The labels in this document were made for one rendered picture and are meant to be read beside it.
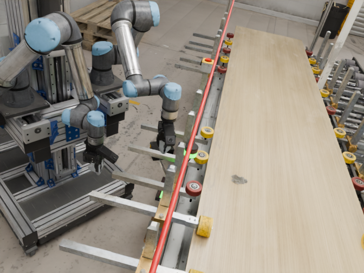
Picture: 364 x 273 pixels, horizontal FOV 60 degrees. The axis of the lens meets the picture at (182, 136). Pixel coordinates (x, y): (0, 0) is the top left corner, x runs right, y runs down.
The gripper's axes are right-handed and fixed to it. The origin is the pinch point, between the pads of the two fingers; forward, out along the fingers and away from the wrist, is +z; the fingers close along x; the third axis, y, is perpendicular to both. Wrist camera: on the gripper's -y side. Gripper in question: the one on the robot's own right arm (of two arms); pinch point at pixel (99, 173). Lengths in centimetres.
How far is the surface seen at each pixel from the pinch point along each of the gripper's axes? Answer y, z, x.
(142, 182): -22.6, -3.0, 1.5
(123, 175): -12.7, -3.4, 0.4
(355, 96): -146, -24, -114
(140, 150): -14.1, -1.2, -23.5
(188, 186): -45.5, -8.1, 1.5
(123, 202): -21.2, -13.4, 25.8
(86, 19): 158, 39, -325
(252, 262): -77, -7, 33
